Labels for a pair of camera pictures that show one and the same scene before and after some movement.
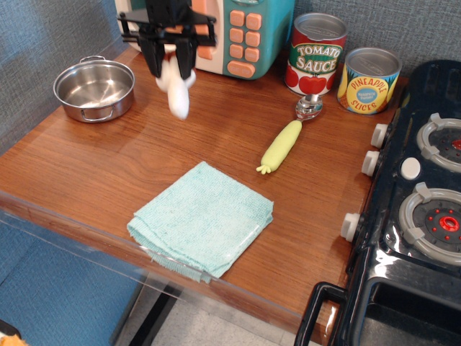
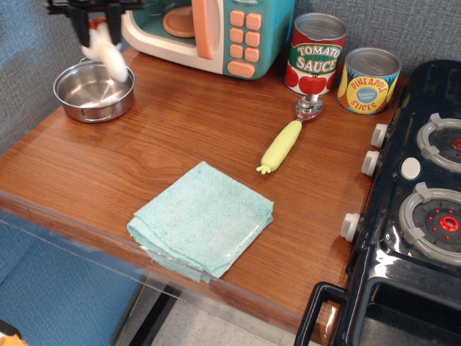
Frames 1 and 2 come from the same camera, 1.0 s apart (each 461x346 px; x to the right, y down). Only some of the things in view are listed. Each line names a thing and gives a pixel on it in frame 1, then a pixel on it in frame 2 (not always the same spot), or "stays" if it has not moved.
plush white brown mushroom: [171, 83] to [100, 45]
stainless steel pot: [95, 90] stays
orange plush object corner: [11, 340] stays
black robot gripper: [169, 19] to [78, 10]
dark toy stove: [403, 283] stays
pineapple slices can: [369, 81] stays
